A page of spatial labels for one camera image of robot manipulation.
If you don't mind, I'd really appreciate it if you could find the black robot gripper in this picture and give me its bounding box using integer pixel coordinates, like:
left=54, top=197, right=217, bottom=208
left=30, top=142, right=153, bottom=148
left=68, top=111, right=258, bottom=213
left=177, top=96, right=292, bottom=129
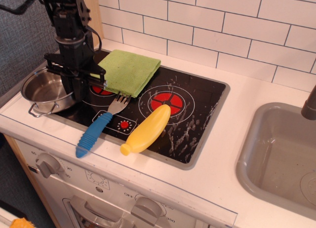
left=44, top=32, right=107, bottom=101

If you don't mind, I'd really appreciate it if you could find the stainless steel pot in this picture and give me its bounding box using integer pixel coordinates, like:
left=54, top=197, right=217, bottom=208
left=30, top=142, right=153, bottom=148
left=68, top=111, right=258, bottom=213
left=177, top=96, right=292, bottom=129
left=21, top=68, right=76, bottom=117

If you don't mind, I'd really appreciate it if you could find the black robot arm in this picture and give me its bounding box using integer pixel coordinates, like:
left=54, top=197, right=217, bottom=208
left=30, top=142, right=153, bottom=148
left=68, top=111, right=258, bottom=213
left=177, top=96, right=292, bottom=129
left=0, top=0, right=107, bottom=102

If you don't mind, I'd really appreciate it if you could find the black toy stove top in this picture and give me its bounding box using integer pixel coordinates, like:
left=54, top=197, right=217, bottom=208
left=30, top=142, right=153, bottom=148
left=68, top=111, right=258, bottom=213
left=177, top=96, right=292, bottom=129
left=33, top=48, right=231, bottom=171

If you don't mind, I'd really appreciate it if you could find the green folded cloth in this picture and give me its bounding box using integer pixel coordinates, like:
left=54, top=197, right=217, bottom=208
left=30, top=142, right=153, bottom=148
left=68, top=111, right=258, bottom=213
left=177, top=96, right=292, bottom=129
left=98, top=49, right=161, bottom=98

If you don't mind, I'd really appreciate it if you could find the grey left oven knob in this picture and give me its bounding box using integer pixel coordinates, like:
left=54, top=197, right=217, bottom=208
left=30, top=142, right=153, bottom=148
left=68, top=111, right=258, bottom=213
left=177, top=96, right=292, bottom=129
left=36, top=153, right=61, bottom=178

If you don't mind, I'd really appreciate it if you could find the grey oven knob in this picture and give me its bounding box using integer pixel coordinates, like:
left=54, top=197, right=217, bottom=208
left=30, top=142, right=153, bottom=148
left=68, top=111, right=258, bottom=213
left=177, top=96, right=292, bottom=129
left=131, top=197, right=162, bottom=226
left=36, top=153, right=61, bottom=178

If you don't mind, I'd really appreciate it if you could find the yellow plastic banana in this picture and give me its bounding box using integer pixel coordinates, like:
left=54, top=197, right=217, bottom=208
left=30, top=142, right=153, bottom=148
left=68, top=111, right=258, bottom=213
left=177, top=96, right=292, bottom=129
left=120, top=105, right=171, bottom=156

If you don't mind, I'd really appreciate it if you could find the white toy oven front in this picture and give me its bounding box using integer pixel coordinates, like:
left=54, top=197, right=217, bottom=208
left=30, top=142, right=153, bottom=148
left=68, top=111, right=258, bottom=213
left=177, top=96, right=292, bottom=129
left=17, top=141, right=236, bottom=228

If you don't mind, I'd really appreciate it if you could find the grey right oven knob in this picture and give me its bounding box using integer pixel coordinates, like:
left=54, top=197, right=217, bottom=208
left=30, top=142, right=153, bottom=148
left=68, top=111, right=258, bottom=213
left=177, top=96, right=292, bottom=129
left=131, top=197, right=162, bottom=226

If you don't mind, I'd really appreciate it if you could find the orange object at corner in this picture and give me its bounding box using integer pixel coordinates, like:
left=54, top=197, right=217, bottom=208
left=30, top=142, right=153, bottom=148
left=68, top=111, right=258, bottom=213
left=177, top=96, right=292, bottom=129
left=9, top=218, right=35, bottom=228

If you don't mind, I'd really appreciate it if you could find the grey plastic sink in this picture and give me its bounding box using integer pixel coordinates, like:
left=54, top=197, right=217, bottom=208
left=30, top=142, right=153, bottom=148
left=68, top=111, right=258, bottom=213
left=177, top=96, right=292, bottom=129
left=236, top=103, right=316, bottom=220

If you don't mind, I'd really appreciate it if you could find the grey faucet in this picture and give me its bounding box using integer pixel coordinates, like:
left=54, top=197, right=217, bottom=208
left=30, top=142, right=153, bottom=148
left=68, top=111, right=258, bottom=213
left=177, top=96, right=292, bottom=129
left=301, top=85, right=316, bottom=120

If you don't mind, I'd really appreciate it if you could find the blue handled metal fork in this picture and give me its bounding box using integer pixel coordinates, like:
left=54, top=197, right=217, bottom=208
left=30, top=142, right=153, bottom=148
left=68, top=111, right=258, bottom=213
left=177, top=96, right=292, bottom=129
left=76, top=93, right=131, bottom=158

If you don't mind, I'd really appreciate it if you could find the wooden side post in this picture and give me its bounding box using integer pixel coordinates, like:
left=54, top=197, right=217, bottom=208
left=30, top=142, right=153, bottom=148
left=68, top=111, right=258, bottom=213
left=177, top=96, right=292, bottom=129
left=84, top=0, right=104, bottom=40

